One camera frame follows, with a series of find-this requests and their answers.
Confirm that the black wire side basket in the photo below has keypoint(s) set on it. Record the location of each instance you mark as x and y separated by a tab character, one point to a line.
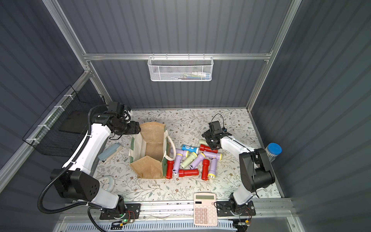
60	129

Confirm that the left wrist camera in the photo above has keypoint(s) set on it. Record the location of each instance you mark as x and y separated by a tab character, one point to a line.
120	110

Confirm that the purple flashlight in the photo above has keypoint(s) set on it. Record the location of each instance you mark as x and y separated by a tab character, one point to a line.
211	155
184	153

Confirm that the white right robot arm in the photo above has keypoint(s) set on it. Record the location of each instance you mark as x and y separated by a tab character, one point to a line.
255	168

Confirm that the red flashlight bottom horizontal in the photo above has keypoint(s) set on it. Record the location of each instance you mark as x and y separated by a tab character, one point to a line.
188	173

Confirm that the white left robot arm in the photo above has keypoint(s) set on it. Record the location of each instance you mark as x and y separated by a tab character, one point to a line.
75	179

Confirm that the blue lid pencil tube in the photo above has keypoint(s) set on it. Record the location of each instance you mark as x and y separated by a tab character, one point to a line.
273	150

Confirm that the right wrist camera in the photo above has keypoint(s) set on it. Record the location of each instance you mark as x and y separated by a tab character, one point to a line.
215	127

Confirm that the grey blue stapler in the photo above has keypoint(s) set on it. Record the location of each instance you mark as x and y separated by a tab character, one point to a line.
107	154

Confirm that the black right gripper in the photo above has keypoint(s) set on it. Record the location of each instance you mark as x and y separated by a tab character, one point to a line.
211	139

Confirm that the red flashlight top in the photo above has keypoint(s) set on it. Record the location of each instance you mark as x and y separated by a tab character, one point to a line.
204	148

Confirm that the purple flashlight vertical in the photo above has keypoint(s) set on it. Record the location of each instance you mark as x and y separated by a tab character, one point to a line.
213	167
176	165

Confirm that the pale green flashlight centre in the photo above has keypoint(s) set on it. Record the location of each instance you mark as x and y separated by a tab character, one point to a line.
190	158

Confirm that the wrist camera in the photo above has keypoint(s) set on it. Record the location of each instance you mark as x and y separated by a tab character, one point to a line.
120	110
215	127

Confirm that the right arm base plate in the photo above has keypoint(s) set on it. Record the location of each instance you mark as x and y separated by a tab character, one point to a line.
227	209

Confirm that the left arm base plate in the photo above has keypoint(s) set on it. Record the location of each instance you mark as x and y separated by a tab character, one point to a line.
130	212

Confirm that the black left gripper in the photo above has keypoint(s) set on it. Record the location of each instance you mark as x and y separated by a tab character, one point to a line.
135	127

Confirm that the white wire wall basket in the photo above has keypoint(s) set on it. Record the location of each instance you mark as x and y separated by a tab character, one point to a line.
162	70

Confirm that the pale green flashlight top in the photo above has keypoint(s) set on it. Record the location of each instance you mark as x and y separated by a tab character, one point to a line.
203	142

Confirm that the pale green flashlight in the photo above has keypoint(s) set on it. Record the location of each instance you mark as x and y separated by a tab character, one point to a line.
203	142
190	158

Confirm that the markers in wall basket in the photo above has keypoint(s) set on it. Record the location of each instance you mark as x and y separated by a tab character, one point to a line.
203	76

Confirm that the blue flashlight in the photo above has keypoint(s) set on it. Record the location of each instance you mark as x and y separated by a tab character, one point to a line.
191	149

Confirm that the red flashlight vertical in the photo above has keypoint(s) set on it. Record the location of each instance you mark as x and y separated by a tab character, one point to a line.
205	169
170	166

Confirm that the pink desk calculator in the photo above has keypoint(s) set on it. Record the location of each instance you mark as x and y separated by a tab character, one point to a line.
205	211

